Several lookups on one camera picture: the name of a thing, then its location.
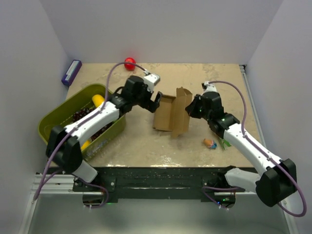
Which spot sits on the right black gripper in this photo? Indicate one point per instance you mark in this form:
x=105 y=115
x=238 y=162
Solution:
x=191 y=109

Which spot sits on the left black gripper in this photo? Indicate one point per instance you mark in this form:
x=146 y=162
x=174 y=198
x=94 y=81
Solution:
x=150 y=105

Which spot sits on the brown cardboard box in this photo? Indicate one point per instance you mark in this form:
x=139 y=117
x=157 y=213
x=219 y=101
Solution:
x=171 y=115

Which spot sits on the small ice cream toy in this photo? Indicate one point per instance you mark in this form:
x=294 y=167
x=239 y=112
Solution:
x=211 y=144

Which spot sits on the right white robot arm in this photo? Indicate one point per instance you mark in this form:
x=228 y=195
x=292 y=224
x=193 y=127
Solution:
x=275 y=177

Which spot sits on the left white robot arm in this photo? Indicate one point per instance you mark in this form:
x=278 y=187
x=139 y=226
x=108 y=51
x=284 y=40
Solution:
x=64 y=144

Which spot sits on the purple rectangular box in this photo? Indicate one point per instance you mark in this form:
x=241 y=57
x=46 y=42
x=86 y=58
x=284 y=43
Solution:
x=71 y=72

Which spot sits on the red dragon fruit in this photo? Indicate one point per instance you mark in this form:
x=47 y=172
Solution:
x=224 y=143

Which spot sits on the red apple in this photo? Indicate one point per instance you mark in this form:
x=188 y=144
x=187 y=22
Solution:
x=129 y=64

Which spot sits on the yellow mango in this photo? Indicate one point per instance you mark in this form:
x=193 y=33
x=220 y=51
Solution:
x=97 y=100

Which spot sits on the purple grape bunch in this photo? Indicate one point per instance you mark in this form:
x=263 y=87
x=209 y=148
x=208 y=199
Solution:
x=81 y=113

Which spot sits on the orange fruit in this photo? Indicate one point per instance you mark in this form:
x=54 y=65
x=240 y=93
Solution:
x=85 y=145

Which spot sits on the olive green plastic bin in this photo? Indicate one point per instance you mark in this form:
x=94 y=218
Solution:
x=63 y=115

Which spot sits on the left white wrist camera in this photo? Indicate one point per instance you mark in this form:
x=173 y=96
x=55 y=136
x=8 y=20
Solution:
x=151 y=80

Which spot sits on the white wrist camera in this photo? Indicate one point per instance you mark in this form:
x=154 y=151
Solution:
x=208 y=87
x=151 y=80

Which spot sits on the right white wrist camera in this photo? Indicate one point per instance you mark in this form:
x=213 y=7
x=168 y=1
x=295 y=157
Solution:
x=208 y=87

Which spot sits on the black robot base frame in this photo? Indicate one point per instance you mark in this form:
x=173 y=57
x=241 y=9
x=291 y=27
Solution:
x=116 y=183

